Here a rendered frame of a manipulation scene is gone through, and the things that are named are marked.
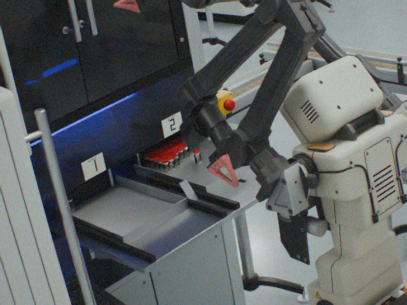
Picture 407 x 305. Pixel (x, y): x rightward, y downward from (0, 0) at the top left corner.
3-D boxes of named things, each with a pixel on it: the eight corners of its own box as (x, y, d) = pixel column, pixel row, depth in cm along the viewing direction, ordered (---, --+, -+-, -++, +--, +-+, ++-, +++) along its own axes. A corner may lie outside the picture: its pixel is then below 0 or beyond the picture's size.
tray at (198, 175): (135, 173, 282) (133, 164, 280) (190, 143, 297) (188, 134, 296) (207, 196, 258) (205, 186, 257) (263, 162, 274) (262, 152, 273)
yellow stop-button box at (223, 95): (206, 114, 298) (203, 95, 296) (220, 107, 303) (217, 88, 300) (221, 117, 293) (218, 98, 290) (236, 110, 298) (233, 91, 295)
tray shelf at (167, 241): (46, 229, 259) (45, 224, 258) (201, 143, 301) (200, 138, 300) (145, 274, 226) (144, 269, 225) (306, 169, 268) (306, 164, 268)
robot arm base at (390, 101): (388, 115, 211) (416, 100, 217) (368, 93, 213) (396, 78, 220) (376, 135, 217) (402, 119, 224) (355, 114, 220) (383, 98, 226)
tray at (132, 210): (57, 217, 261) (55, 208, 259) (117, 183, 277) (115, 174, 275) (124, 246, 238) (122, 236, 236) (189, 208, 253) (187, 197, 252)
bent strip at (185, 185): (182, 200, 259) (179, 183, 257) (189, 196, 261) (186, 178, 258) (214, 211, 249) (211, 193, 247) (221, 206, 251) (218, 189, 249)
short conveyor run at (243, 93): (202, 145, 304) (195, 105, 297) (173, 138, 314) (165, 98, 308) (318, 81, 345) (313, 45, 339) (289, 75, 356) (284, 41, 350)
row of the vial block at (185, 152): (158, 173, 279) (156, 160, 277) (196, 151, 290) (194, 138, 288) (163, 174, 278) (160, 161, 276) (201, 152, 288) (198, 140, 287)
